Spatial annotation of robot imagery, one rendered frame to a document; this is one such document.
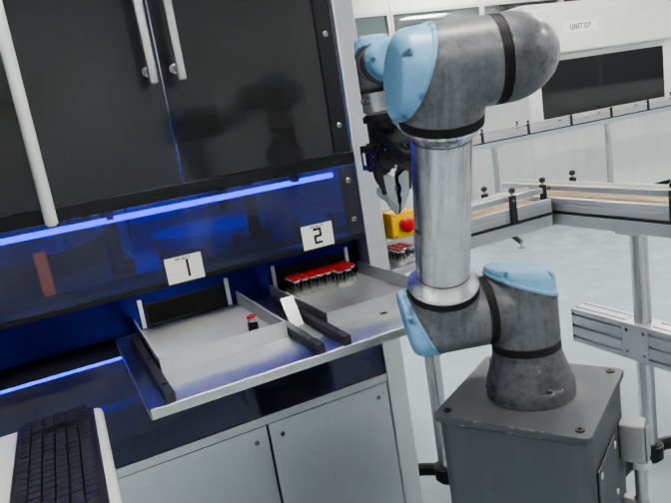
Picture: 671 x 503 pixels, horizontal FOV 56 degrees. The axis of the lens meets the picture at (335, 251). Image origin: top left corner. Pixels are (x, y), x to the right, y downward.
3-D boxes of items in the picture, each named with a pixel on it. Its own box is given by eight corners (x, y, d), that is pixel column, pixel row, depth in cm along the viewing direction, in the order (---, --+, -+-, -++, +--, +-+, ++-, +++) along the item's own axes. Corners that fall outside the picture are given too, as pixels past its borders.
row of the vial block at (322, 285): (293, 296, 159) (290, 278, 158) (354, 278, 166) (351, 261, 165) (296, 298, 157) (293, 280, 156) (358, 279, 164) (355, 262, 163)
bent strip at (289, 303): (284, 323, 139) (280, 298, 138) (297, 320, 141) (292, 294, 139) (311, 339, 127) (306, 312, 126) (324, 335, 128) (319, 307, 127)
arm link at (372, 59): (426, 28, 114) (412, 37, 124) (365, 38, 113) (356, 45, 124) (431, 73, 115) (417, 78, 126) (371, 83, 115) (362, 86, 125)
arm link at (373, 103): (403, 88, 129) (368, 93, 125) (406, 111, 130) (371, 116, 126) (384, 91, 135) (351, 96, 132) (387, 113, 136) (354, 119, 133)
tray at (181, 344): (135, 332, 151) (132, 318, 150) (239, 303, 161) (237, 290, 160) (163, 375, 120) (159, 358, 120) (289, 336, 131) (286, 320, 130)
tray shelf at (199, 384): (116, 346, 149) (114, 338, 149) (372, 273, 177) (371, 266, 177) (152, 420, 106) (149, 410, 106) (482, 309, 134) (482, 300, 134)
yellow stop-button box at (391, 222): (380, 238, 175) (377, 212, 173) (402, 232, 178) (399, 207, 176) (394, 241, 168) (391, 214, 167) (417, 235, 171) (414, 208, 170)
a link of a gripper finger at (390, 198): (386, 213, 139) (380, 171, 137) (401, 215, 133) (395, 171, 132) (374, 215, 138) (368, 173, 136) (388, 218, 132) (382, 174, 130)
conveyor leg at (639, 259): (628, 459, 206) (614, 230, 190) (647, 449, 210) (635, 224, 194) (653, 471, 198) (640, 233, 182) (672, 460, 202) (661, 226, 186)
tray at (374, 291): (271, 297, 162) (269, 284, 161) (358, 272, 172) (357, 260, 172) (329, 328, 132) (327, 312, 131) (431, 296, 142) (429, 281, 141)
